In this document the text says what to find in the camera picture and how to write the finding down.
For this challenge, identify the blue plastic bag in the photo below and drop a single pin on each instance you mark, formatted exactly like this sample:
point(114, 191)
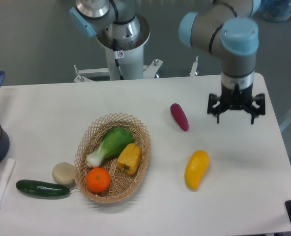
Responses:
point(275, 10)

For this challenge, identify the white metal base frame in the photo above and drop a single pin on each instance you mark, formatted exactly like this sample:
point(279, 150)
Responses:
point(149, 72)

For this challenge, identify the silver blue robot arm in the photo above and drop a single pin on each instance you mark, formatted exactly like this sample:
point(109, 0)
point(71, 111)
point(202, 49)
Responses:
point(226, 31)

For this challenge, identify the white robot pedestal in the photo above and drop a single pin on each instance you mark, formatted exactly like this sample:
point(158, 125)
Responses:
point(125, 64)

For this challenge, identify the white rolled cloth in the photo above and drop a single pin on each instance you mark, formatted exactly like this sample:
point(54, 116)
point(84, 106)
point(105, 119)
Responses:
point(6, 175)

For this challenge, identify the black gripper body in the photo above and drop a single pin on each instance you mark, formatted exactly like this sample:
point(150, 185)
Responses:
point(236, 98)

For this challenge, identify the yellow bell pepper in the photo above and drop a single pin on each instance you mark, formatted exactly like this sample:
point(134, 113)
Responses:
point(129, 159)

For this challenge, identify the dark green cucumber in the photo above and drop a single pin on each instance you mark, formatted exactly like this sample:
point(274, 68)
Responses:
point(43, 190)

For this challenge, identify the woven wicker basket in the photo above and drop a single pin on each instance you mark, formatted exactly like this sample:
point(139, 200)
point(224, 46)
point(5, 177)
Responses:
point(122, 185)

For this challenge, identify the beige round cake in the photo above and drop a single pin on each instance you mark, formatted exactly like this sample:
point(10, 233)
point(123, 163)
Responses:
point(63, 173)

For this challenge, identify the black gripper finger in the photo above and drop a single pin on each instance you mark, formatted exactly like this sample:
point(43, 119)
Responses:
point(216, 106)
point(255, 106)

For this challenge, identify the purple sweet potato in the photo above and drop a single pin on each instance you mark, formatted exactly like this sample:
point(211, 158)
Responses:
point(179, 116)

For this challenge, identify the yellow mango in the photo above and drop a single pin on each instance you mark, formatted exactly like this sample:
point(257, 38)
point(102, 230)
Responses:
point(196, 169)

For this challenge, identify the green bok choy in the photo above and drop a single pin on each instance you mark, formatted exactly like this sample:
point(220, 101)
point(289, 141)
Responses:
point(113, 143)

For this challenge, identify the orange tangerine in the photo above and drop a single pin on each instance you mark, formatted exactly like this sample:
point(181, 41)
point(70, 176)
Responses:
point(98, 180)

